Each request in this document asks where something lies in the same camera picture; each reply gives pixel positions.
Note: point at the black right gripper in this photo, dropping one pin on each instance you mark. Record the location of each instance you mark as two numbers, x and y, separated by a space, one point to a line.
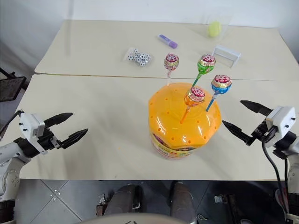
265 133

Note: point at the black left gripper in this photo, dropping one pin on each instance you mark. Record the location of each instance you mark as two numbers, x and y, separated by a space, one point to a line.
47 141

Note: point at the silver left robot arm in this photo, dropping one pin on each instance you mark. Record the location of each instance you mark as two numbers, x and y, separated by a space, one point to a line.
9 163

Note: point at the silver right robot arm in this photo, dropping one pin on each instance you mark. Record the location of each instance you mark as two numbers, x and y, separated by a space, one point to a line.
293 172

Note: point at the blue wrapped lollipop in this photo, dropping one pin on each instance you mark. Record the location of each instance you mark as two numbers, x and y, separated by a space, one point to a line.
221 84

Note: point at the orange wrapped lollipop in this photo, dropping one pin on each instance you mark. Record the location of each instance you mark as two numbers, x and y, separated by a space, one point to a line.
195 95

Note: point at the green wrapped lollipop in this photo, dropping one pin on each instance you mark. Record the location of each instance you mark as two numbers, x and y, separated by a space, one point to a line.
206 63

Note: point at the orange plastic lollipop jar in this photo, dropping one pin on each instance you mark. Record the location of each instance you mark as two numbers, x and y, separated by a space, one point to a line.
177 135

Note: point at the pink lollipop with white stick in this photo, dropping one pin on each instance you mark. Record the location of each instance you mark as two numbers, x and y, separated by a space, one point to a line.
171 61

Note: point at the black chair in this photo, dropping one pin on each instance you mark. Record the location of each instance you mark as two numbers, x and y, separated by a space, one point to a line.
10 87

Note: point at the yellow tennis ball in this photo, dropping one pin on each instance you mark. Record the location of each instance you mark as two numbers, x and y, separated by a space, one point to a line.
215 29

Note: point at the clear plastic cup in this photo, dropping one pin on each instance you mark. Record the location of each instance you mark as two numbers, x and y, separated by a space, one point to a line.
227 23

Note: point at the bag of football chocolates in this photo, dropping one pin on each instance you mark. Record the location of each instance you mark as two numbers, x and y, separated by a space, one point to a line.
139 58

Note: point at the white and purple glue stick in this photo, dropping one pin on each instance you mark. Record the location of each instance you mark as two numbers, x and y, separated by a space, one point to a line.
167 40

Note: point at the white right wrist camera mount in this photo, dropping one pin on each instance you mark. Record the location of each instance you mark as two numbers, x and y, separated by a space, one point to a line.
282 119

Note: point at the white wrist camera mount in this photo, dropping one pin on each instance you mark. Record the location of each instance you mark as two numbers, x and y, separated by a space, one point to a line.
282 119
31 124

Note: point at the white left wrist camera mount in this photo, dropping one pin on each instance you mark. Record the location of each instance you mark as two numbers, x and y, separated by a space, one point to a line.
31 124

